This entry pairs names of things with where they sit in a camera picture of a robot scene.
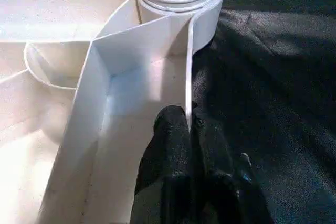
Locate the black work mat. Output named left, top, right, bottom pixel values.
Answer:
left=189, top=0, right=336, bottom=224

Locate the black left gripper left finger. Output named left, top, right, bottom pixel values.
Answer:
left=129, top=105, right=194, bottom=224

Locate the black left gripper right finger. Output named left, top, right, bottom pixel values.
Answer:
left=190, top=103, right=274, bottom=224

